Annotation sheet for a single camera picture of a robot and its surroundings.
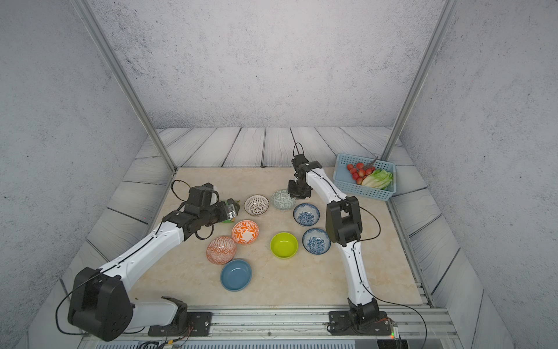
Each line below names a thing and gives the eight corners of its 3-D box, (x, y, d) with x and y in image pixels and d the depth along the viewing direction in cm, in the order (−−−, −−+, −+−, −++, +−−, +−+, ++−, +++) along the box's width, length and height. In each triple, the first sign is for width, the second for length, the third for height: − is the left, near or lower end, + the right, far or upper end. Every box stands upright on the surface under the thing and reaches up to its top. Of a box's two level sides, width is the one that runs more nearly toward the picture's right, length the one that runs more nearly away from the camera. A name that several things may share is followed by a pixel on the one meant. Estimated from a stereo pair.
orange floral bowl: (232, 244, 94) (230, 239, 90) (235, 225, 100) (233, 219, 96) (258, 244, 94) (257, 239, 90) (260, 225, 100) (258, 219, 96)
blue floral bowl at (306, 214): (293, 225, 100) (293, 220, 96) (293, 209, 106) (293, 203, 102) (319, 225, 99) (320, 219, 96) (317, 209, 105) (318, 203, 102)
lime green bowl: (270, 259, 89) (269, 254, 86) (271, 237, 96) (270, 232, 92) (298, 259, 89) (298, 254, 86) (297, 237, 96) (297, 232, 92)
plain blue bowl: (219, 291, 82) (217, 289, 79) (225, 262, 89) (223, 259, 87) (250, 291, 82) (249, 289, 79) (253, 262, 89) (252, 259, 87)
